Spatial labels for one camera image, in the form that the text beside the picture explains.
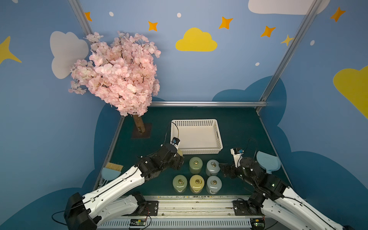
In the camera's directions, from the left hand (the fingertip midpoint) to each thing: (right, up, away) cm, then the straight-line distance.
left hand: (178, 153), depth 77 cm
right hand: (+27, -4, 0) cm, 28 cm away
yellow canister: (+10, -16, -3) cm, 19 cm away
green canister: (+10, -7, +3) cm, 13 cm away
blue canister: (+19, -16, -3) cm, 25 cm away
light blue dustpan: (+58, -9, +14) cm, 61 cm away
